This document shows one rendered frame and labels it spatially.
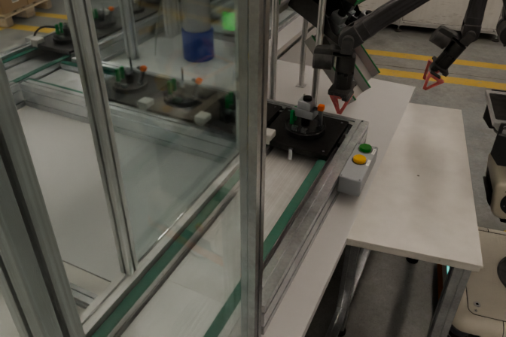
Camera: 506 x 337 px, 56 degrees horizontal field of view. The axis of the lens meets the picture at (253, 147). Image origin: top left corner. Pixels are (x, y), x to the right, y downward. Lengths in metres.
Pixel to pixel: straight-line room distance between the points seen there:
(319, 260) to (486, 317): 0.96
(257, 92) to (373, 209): 0.96
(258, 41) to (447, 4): 5.03
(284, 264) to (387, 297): 1.31
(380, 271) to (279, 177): 1.16
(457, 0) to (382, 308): 3.85
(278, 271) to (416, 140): 0.93
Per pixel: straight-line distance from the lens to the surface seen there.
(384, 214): 1.51
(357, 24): 1.44
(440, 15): 5.60
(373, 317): 2.35
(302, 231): 1.26
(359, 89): 1.89
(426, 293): 2.51
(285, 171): 1.53
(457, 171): 1.78
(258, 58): 0.60
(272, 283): 1.14
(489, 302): 2.19
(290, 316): 1.21
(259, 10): 0.58
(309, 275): 1.30
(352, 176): 1.47
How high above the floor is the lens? 1.82
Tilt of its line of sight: 33 degrees down
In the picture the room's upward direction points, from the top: 1 degrees clockwise
